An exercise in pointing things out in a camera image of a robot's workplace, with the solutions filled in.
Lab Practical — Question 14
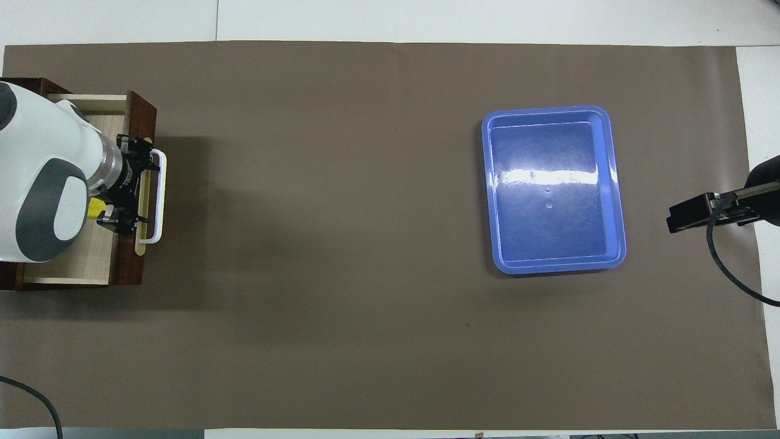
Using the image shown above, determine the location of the white drawer handle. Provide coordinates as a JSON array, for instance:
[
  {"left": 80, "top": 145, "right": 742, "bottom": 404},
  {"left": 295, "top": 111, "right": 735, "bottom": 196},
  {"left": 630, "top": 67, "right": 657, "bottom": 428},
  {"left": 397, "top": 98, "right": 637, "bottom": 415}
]
[{"left": 135, "top": 148, "right": 167, "bottom": 244}]

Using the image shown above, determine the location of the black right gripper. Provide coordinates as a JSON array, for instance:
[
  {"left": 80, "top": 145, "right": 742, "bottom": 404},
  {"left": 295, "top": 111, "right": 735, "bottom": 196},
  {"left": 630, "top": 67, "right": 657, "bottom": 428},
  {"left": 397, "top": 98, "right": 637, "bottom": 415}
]
[{"left": 667, "top": 180, "right": 780, "bottom": 234}]

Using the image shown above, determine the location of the blue plastic tray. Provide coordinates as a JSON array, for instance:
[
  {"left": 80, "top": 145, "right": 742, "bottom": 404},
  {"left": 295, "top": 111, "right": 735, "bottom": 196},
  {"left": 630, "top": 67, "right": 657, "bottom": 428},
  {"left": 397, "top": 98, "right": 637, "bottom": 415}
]
[{"left": 481, "top": 105, "right": 628, "bottom": 275}]

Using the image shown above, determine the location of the wooden drawer with dark front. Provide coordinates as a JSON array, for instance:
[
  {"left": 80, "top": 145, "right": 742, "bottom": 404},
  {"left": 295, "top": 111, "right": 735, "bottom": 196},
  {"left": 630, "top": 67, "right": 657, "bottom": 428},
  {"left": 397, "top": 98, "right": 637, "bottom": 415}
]
[{"left": 15, "top": 90, "right": 157, "bottom": 287}]

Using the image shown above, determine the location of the beige handle backing plate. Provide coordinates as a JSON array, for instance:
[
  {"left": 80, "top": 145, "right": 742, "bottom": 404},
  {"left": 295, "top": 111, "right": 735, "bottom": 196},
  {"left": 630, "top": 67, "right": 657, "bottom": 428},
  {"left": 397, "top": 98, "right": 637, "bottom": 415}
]
[{"left": 134, "top": 168, "right": 153, "bottom": 255}]

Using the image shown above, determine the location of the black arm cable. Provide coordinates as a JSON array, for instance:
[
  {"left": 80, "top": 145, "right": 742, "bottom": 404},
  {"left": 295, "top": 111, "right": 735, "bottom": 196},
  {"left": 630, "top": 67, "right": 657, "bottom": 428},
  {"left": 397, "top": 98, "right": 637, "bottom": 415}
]
[
  {"left": 706, "top": 204, "right": 780, "bottom": 307},
  {"left": 0, "top": 375, "right": 63, "bottom": 439}
]

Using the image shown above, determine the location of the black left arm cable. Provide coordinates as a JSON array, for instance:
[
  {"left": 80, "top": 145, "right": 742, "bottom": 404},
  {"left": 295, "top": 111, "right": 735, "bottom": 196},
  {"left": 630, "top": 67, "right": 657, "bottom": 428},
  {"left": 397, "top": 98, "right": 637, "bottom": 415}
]
[{"left": 0, "top": 375, "right": 63, "bottom": 439}]

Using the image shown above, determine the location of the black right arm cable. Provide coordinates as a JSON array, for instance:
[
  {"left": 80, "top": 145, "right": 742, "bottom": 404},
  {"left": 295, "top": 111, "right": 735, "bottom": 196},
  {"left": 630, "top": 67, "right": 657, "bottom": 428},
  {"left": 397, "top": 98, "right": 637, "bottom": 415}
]
[{"left": 706, "top": 204, "right": 780, "bottom": 307}]

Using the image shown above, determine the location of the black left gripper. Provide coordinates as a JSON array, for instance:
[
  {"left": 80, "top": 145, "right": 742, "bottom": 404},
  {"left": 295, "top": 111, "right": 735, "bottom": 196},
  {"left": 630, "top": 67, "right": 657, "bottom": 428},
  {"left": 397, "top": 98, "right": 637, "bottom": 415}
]
[{"left": 97, "top": 134, "right": 160, "bottom": 236}]

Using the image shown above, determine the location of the brown table mat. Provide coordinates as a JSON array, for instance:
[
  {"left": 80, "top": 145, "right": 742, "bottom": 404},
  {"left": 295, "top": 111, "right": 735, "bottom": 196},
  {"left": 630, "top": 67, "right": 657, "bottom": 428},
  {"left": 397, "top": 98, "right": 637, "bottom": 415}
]
[{"left": 0, "top": 40, "right": 776, "bottom": 430}]

